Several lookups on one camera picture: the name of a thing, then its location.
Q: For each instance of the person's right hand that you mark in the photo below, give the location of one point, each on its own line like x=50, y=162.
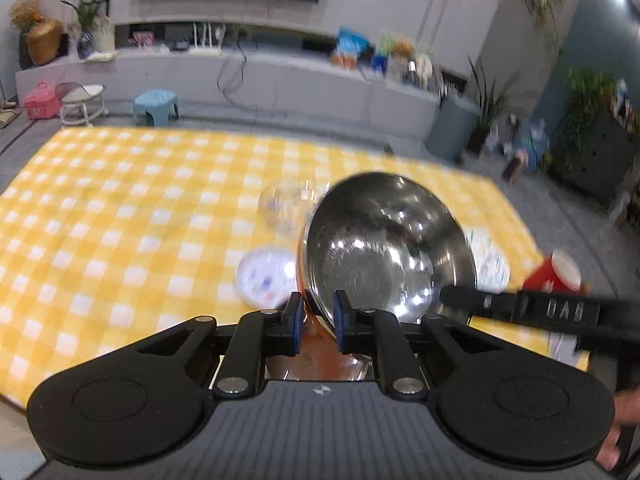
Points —
x=627, y=407

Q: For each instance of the golden round vase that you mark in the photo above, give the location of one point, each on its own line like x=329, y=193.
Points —
x=44, y=42

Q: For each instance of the grey television cabinet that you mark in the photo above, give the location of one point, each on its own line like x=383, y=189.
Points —
x=300, y=82

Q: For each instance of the tall leafy potted plant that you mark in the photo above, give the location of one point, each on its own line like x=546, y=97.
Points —
x=487, y=110

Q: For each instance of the stainless steel bowl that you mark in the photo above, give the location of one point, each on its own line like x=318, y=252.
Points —
x=390, y=240

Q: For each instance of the red cup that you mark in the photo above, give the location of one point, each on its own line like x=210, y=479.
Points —
x=547, y=275

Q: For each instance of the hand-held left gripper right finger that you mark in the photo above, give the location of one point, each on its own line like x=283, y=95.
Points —
x=340, y=322

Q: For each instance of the green plant in blue vase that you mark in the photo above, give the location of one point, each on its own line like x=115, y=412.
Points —
x=86, y=25

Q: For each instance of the dried flower bunch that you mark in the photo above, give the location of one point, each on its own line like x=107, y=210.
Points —
x=26, y=12

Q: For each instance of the pink framed sign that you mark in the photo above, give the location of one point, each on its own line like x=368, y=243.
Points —
x=143, y=39

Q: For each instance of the white router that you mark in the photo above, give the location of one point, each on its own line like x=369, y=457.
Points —
x=206, y=42

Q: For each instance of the light blue plastic stool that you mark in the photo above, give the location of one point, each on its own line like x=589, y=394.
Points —
x=156, y=102

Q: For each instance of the large white printed plate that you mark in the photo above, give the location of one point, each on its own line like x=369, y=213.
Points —
x=492, y=260

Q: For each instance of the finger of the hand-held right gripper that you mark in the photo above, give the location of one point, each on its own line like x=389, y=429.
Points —
x=505, y=306

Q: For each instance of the pile of snack bags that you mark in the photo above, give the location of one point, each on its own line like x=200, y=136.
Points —
x=350, y=47

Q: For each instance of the dark planter box with plants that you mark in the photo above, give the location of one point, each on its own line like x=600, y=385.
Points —
x=592, y=145

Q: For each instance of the grey trash bin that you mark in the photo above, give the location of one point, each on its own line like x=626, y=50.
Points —
x=452, y=127

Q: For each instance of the white round stool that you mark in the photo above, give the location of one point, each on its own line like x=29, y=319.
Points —
x=82, y=102

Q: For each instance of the pink storage box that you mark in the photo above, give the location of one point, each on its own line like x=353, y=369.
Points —
x=41, y=102

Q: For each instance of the hanging vine plant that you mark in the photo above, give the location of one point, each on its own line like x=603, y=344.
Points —
x=540, y=10

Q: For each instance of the small white printed plate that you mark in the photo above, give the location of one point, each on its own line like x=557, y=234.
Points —
x=265, y=275

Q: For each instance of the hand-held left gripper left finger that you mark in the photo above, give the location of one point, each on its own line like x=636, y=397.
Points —
x=297, y=322

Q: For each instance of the yellow checkered tablecloth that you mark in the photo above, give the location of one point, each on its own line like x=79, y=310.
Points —
x=125, y=220

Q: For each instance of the patterned clear glass plate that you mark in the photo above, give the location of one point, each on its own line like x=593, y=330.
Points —
x=287, y=205

